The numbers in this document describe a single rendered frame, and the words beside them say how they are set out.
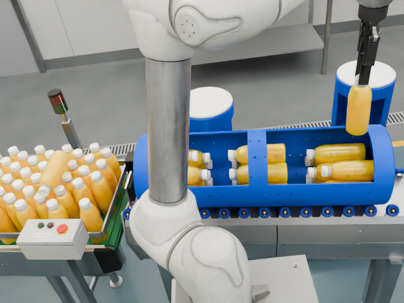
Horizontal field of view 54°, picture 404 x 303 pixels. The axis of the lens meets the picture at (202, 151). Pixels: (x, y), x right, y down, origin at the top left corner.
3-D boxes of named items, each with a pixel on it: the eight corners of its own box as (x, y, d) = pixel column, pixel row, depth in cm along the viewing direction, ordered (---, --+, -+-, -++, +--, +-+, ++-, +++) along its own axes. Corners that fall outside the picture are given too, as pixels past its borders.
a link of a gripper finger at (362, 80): (371, 62, 116) (372, 63, 115) (368, 83, 120) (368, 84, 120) (361, 62, 116) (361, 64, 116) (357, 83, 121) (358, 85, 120)
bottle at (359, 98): (371, 127, 134) (377, 78, 122) (362, 138, 130) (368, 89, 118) (350, 121, 138) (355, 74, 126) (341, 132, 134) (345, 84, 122)
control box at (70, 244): (81, 260, 136) (71, 241, 129) (26, 260, 139) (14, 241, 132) (89, 236, 144) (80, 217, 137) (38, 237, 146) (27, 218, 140)
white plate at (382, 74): (330, 63, 212) (330, 65, 213) (345, 89, 191) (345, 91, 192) (383, 57, 211) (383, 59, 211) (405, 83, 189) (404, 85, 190)
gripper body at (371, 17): (393, 7, 103) (386, 41, 109) (384, -4, 110) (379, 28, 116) (362, 9, 104) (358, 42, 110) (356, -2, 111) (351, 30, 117)
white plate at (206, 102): (207, 123, 183) (207, 125, 184) (243, 95, 198) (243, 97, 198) (165, 106, 199) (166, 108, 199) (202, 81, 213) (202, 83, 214)
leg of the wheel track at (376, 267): (373, 311, 211) (395, 237, 172) (361, 311, 212) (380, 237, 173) (370, 301, 216) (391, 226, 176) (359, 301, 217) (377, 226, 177)
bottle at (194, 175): (157, 180, 152) (205, 179, 150) (153, 189, 146) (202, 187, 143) (154, 163, 150) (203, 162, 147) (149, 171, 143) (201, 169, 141)
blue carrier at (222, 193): (387, 221, 138) (401, 154, 122) (143, 224, 150) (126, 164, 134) (367, 171, 161) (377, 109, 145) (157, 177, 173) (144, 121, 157)
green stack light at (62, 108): (65, 113, 180) (62, 104, 177) (52, 114, 181) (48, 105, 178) (70, 106, 185) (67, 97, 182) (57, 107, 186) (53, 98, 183)
